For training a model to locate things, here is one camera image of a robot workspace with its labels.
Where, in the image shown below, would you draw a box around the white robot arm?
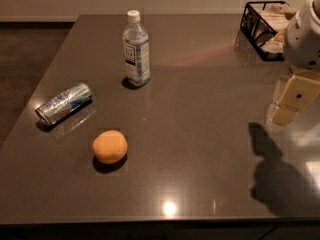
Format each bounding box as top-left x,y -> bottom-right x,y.
267,0 -> 320,126

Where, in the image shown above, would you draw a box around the orange fruit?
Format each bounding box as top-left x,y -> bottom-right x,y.
92,130 -> 128,164

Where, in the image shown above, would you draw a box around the black wire basket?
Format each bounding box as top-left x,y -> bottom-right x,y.
240,1 -> 286,61

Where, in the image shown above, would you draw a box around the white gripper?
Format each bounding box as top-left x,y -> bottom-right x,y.
266,11 -> 320,126

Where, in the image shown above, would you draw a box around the silver drink can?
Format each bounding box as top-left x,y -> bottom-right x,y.
35,83 -> 92,127

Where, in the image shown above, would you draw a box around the napkin packets in basket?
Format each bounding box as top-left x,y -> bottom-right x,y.
260,3 -> 295,53

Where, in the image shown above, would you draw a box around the clear plastic water bottle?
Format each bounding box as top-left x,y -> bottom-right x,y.
122,10 -> 151,87

